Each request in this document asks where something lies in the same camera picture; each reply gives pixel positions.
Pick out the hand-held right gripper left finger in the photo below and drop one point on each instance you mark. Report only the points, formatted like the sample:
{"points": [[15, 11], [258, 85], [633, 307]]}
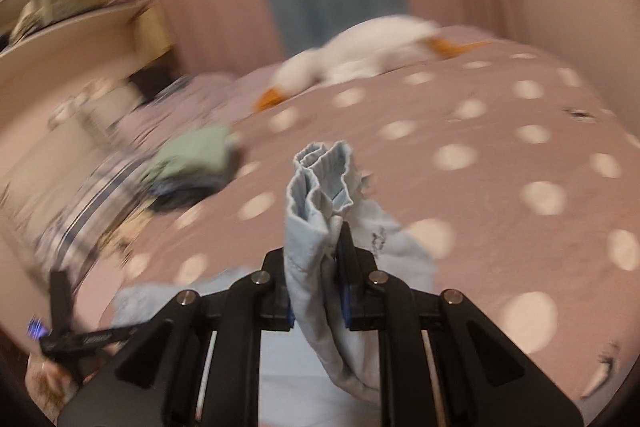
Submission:
{"points": [[275, 307]]}

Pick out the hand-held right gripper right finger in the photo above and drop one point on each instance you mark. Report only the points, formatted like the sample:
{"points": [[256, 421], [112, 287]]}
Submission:
{"points": [[344, 302]]}

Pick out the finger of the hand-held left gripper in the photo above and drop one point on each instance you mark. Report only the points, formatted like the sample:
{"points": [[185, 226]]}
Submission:
{"points": [[62, 302]]}

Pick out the light blue pants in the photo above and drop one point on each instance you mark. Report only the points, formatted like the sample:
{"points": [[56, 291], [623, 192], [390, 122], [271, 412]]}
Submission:
{"points": [[310, 227]]}

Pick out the dark folded pants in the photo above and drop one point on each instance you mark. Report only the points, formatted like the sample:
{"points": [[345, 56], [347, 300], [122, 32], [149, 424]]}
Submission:
{"points": [[180, 203]]}

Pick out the plaid pillow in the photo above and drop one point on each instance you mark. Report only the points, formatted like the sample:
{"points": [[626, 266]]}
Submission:
{"points": [[90, 212]]}

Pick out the blue folded jeans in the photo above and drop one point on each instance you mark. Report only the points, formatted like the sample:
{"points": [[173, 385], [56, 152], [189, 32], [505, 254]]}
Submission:
{"points": [[192, 184]]}

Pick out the green folded garment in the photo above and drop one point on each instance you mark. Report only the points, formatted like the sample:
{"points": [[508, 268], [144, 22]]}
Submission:
{"points": [[195, 149]]}

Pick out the polka dot blanket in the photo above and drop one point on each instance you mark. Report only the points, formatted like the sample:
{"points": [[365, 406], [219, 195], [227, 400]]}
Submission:
{"points": [[500, 207]]}

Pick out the grey pillow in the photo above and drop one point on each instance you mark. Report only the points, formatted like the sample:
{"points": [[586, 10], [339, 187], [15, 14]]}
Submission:
{"points": [[110, 104]]}

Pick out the lavender duvet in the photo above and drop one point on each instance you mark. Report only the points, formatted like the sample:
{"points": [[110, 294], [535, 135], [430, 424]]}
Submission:
{"points": [[200, 102]]}

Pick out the white goose plush toy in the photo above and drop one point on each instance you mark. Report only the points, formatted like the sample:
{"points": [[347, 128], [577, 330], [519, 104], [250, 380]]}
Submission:
{"points": [[360, 47]]}

